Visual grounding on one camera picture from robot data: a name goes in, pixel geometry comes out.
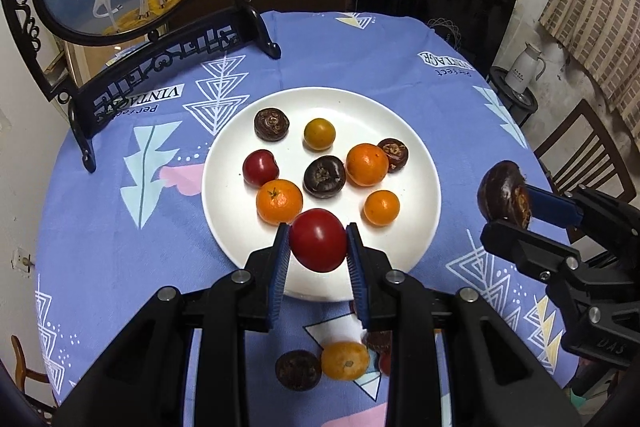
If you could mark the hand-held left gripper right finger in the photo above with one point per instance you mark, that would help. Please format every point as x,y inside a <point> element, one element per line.
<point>357,272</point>

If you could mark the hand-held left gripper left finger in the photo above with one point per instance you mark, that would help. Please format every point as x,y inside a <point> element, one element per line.
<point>280,267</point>

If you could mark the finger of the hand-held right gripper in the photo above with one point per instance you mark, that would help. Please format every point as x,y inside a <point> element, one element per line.
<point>525,249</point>
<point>555,207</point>

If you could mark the red plum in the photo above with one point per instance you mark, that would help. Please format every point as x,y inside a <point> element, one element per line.
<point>318,239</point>
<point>260,168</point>
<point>384,363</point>

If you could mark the dark brown water chestnut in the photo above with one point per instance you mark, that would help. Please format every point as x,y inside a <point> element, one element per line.
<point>298,371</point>
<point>379,341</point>
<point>500,192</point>
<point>324,177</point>
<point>271,124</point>
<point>395,154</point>

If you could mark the orange mandarin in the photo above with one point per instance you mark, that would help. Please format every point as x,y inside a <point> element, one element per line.
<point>366,165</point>
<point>279,203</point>
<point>345,361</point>
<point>381,208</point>

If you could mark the white round plate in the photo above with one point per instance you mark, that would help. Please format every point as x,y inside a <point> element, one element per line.
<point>415,187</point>

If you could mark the small yellowish mandarin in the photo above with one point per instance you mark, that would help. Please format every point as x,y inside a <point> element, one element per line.
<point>319,134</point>

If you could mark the dark slatted wooden chair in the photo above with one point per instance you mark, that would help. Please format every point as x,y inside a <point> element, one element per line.
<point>575,142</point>

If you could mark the black round stool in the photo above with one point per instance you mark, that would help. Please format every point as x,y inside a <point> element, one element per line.
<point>515,104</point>

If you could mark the white enamel kettle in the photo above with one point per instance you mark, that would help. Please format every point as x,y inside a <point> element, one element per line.
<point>522,69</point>

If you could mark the blue patterned tablecloth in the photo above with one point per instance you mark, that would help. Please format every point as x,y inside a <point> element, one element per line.
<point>125,267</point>

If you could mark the brick pattern curtain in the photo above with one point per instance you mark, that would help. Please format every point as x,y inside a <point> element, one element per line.
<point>595,17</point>

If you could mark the carved wooden chair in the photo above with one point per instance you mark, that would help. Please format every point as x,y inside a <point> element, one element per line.
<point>22,372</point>

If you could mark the white wall socket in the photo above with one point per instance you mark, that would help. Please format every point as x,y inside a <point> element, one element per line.
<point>21,261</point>

